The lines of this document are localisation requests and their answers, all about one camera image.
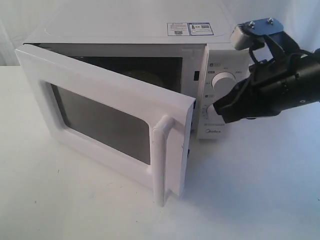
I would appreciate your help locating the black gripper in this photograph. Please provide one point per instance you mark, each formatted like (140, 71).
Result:
(277, 88)

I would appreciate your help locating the cream ceramic bowl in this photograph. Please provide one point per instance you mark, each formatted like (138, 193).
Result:
(146, 77)

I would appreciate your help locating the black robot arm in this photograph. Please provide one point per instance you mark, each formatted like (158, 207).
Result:
(257, 67)

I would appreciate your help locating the white microwave oven body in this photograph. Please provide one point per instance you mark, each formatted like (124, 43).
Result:
(128, 35)

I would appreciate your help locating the upper white control knob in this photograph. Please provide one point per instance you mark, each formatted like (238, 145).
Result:
(223, 80)

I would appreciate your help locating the white control knob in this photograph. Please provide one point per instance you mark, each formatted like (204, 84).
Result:
(211, 112)
(223, 80)

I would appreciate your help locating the lower white control knob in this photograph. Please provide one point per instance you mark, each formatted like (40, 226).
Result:
(211, 112)

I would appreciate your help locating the right blue warning sticker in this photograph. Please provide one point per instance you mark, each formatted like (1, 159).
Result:
(200, 29)

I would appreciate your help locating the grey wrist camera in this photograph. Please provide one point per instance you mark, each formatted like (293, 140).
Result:
(242, 38)

